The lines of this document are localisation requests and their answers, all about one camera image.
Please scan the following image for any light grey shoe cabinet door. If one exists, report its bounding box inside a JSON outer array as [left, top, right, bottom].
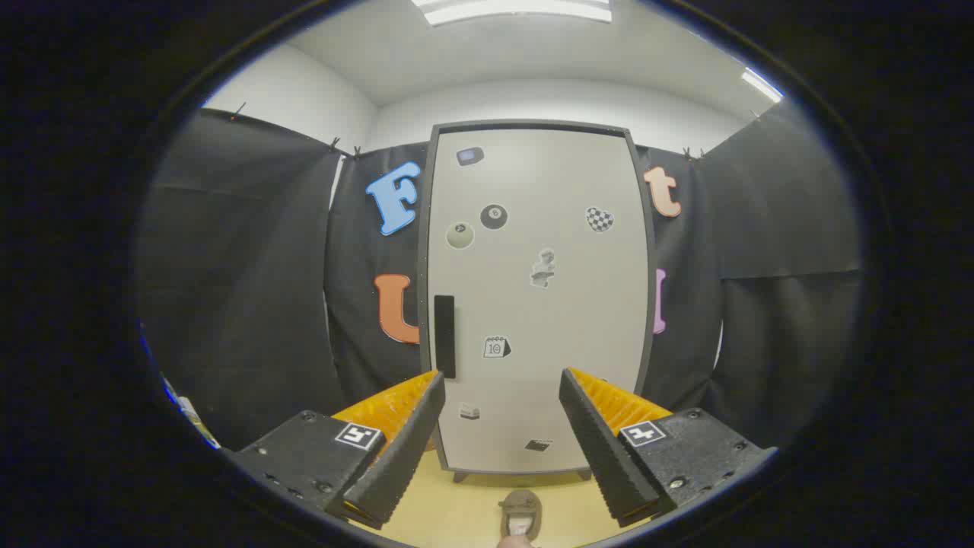
[[428, 128, 651, 474]]

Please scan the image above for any small ceiling light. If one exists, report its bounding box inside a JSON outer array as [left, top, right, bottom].
[[742, 67, 785, 104]]

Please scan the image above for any black backdrop cloth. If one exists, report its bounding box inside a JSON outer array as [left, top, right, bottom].
[[137, 99, 864, 450]]

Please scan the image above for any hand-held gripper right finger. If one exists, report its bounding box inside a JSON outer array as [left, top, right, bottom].
[[559, 368, 778, 528]]

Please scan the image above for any long ceiling light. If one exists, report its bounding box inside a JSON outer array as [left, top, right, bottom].
[[411, 0, 613, 27]]

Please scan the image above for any black door handle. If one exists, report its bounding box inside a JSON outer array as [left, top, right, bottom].
[[434, 295, 456, 379]]

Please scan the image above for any grey shoe cabinet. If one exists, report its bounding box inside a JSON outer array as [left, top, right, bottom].
[[417, 119, 657, 483]]

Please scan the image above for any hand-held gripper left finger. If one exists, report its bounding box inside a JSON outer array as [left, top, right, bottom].
[[221, 371, 447, 531]]

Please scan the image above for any brown fuzzy shoe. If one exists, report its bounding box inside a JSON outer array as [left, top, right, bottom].
[[498, 489, 543, 543]]

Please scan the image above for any blurred white and blue clutter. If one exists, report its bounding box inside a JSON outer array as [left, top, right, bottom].
[[162, 373, 221, 450]]

